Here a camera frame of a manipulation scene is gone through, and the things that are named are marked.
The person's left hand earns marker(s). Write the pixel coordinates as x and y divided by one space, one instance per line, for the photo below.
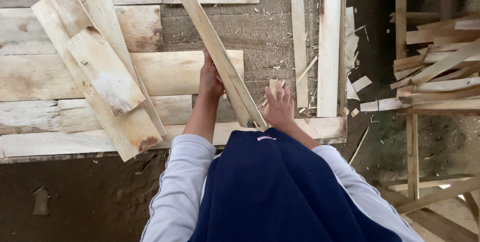
209 82

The person's right hand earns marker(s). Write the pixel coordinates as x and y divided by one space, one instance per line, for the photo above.
280 110

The person's left fingers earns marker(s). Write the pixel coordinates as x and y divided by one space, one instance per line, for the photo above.
207 61

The long narrow wooden slat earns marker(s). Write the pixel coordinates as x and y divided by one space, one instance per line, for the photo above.
215 44

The small wood offcut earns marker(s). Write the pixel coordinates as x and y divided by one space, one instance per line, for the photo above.
274 86

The narrow short wooden strip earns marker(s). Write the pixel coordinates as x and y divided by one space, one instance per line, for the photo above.
299 46

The thin wooden stick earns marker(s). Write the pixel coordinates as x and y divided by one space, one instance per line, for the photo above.
307 70

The short wide wooden board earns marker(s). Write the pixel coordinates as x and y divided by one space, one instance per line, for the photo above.
103 69

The long tapered wooden board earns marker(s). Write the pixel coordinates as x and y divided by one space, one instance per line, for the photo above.
103 12

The wide pale wooden strip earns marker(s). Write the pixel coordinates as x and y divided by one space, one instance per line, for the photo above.
329 46

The person's grey long-sleeve shirt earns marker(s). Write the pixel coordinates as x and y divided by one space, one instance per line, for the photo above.
176 182

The person's navy blue garment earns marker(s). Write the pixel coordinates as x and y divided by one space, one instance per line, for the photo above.
270 189

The pile of pale wood scraps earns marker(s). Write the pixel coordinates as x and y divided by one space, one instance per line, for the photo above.
351 46

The small wood chip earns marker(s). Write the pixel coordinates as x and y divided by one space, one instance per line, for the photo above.
354 112

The large stained wooden board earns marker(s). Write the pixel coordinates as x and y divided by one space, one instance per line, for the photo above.
56 16

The thin wooden sliver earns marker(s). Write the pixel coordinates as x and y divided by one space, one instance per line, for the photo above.
358 146

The layer of flat wooden planks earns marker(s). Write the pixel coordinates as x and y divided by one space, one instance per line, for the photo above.
33 76

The wooden rack with offcuts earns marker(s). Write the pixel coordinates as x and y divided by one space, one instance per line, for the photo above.
442 65

